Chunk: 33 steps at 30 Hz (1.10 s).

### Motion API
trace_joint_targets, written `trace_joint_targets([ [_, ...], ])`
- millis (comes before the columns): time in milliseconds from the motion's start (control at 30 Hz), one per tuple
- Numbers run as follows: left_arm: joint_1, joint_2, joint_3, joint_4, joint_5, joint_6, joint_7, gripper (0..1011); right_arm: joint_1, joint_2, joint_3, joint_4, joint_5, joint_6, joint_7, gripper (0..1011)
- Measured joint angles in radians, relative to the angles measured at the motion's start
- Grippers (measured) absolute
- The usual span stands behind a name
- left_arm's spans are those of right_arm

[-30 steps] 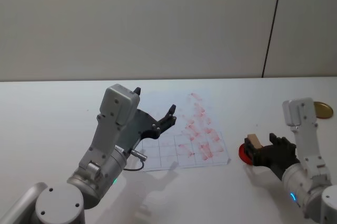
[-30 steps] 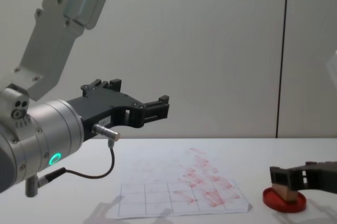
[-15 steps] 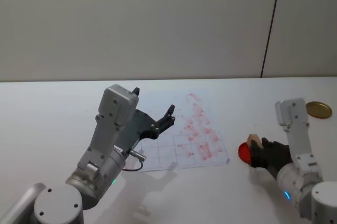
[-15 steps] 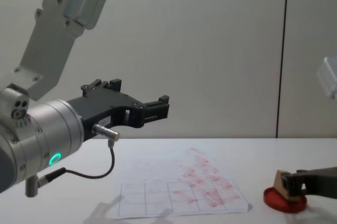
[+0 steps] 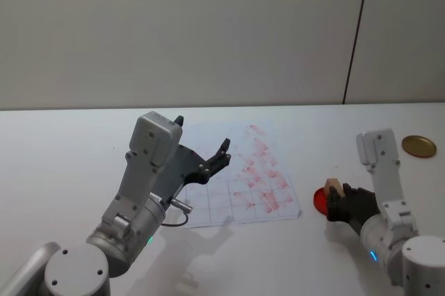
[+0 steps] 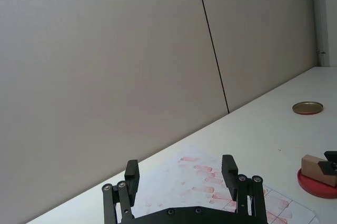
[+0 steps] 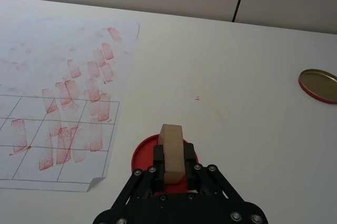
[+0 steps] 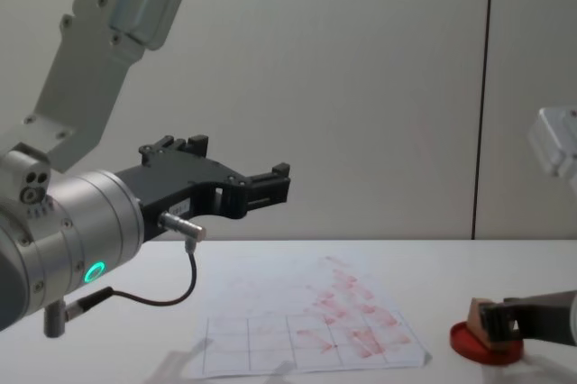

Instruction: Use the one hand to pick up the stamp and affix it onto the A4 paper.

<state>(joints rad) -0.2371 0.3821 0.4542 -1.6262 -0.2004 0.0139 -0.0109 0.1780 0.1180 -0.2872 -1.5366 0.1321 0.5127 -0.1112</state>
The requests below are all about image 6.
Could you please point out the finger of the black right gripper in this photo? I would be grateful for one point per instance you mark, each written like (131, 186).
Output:
(327, 168)
(331, 155)

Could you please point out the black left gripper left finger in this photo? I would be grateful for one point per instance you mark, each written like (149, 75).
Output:
(131, 179)

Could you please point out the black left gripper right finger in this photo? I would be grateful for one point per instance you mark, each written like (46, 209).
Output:
(229, 179)

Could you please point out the wooden stamp block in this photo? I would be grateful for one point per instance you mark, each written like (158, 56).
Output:
(310, 167)

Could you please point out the round red ink pad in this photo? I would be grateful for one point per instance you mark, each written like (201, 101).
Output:
(310, 188)

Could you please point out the white paper with red stamps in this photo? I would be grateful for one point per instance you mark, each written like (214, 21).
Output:
(184, 189)

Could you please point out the round gold metal lid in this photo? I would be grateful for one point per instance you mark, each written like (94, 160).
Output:
(307, 107)

